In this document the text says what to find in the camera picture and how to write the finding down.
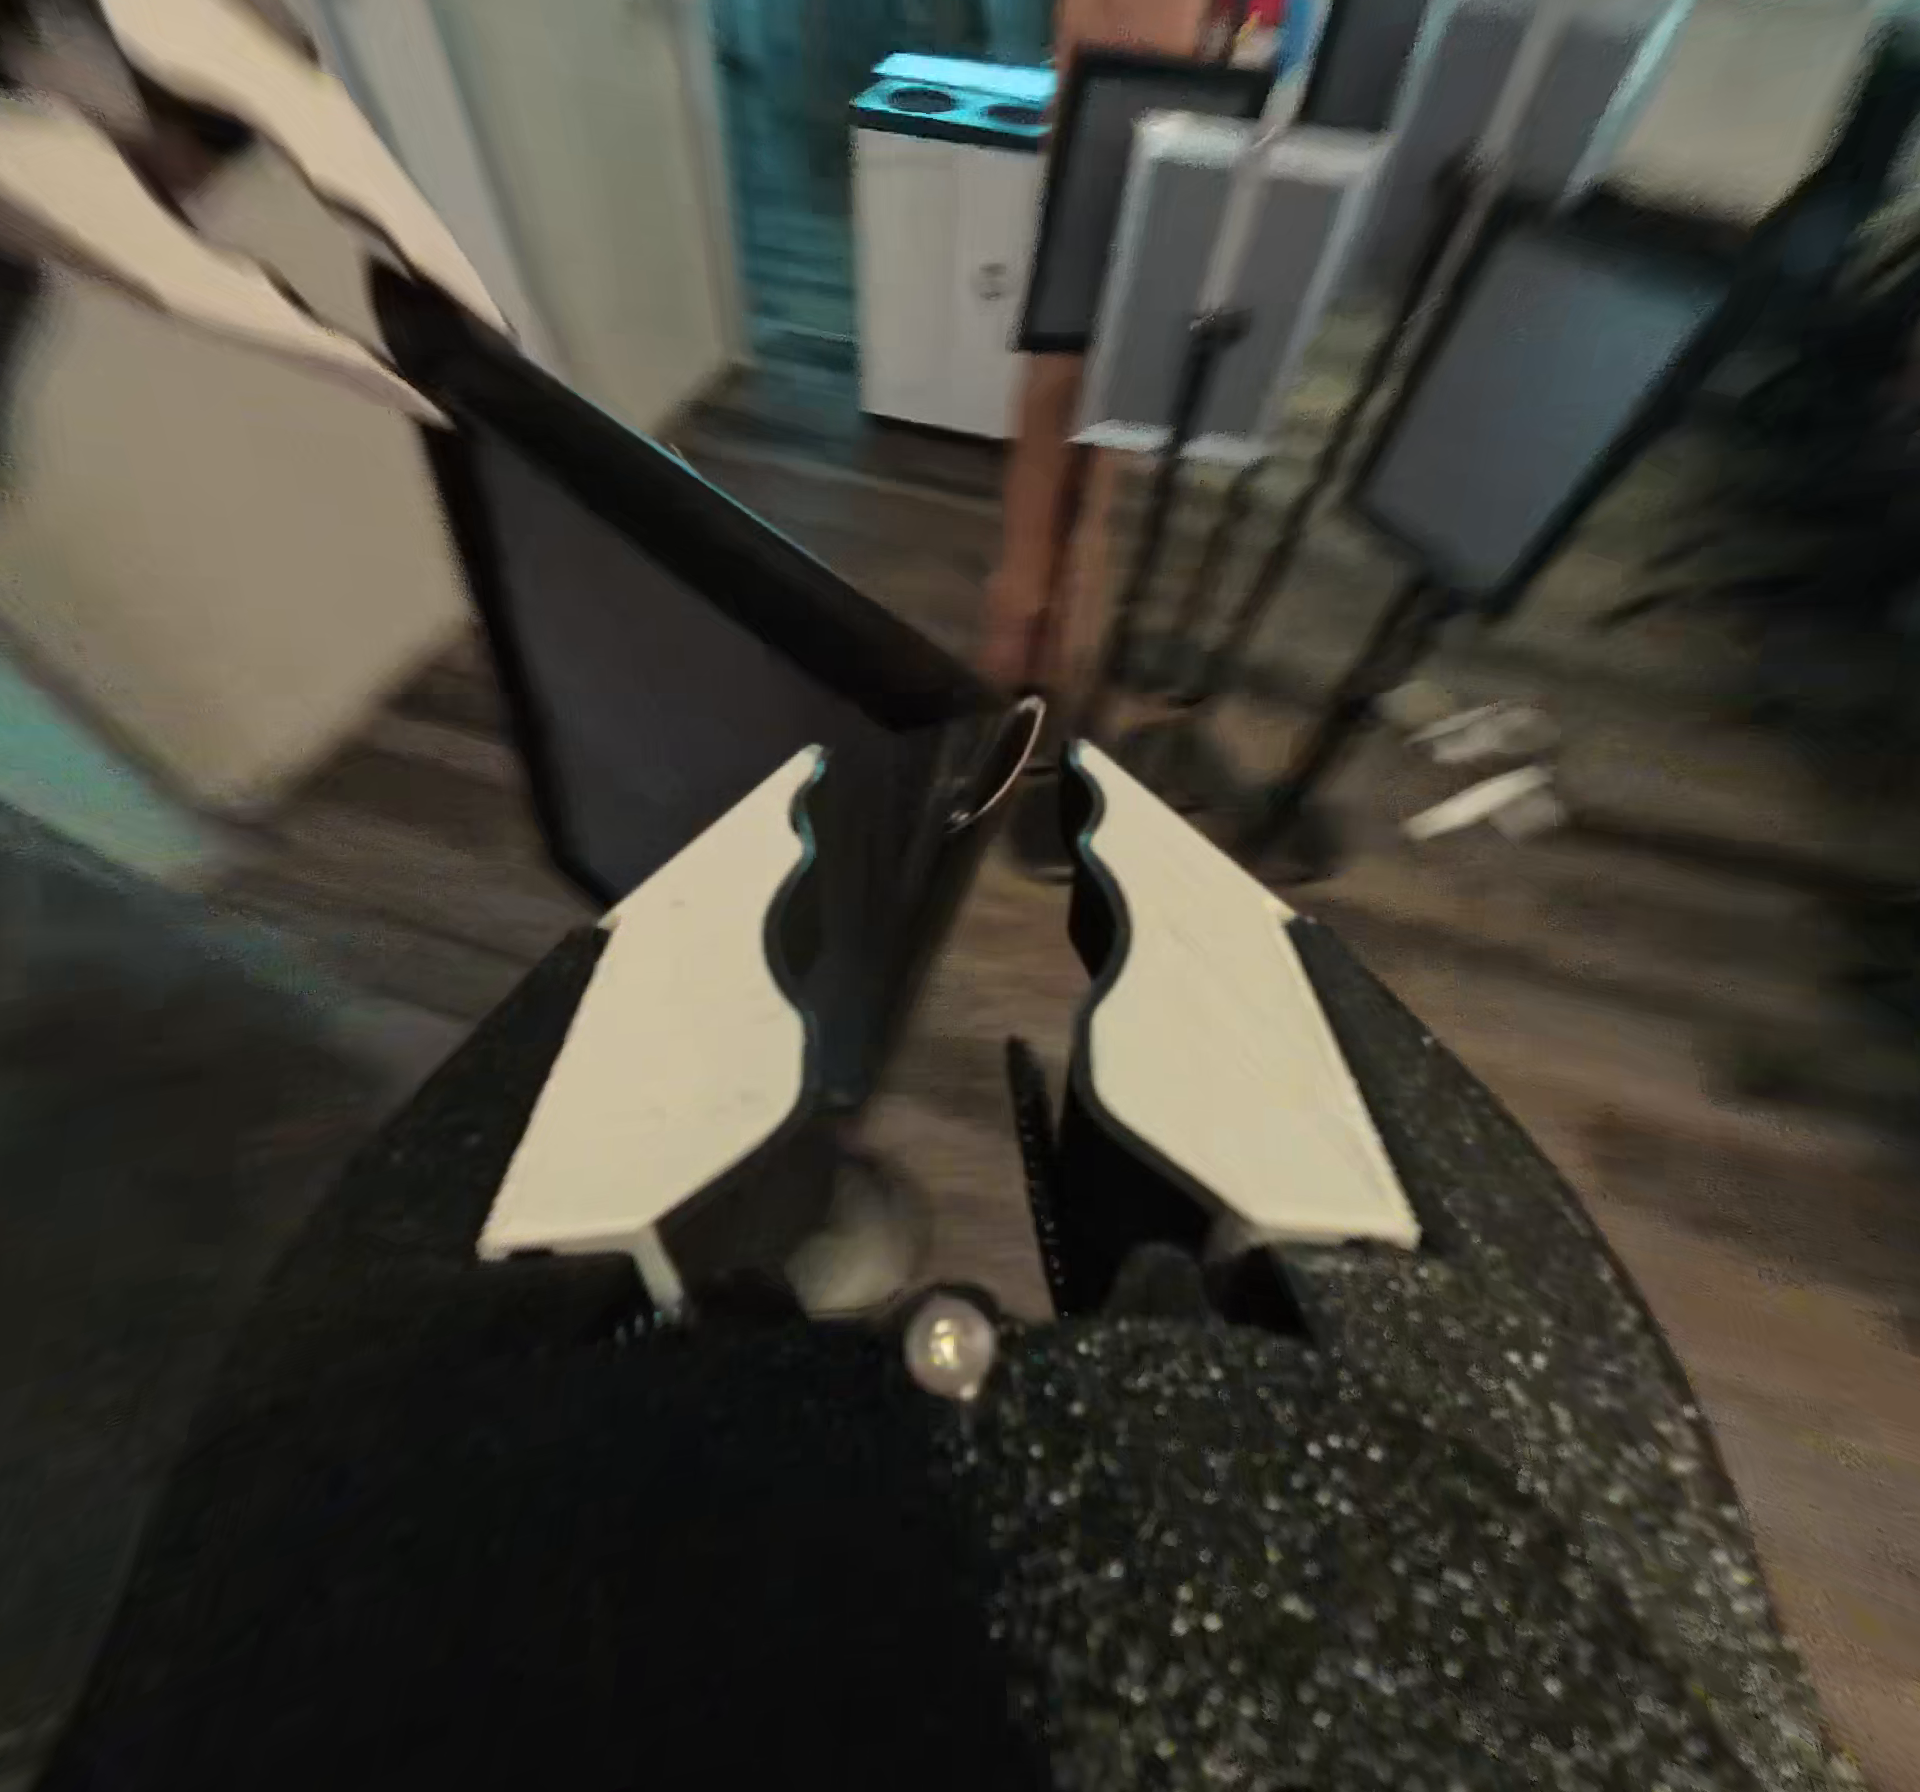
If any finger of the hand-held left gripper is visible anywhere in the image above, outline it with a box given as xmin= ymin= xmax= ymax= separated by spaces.
xmin=72 ymin=0 xmax=509 ymax=333
xmin=0 ymin=99 xmax=454 ymax=433

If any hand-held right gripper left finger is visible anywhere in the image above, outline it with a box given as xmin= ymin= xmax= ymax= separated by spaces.
xmin=477 ymin=745 xmax=842 ymax=1321

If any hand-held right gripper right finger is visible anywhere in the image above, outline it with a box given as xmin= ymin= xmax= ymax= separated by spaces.
xmin=1054 ymin=737 xmax=1425 ymax=1272

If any black snap frame sign stand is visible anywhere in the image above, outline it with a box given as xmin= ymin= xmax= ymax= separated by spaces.
xmin=367 ymin=265 xmax=1053 ymax=1321

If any white power strip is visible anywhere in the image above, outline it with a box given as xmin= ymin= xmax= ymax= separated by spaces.
xmin=1400 ymin=702 xmax=1571 ymax=845

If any white recycling cabinet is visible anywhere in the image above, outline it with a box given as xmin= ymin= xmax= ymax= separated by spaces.
xmin=846 ymin=52 xmax=1061 ymax=446

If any group of floor sign stands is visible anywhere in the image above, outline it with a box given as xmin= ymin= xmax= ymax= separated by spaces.
xmin=1018 ymin=0 xmax=1920 ymax=885

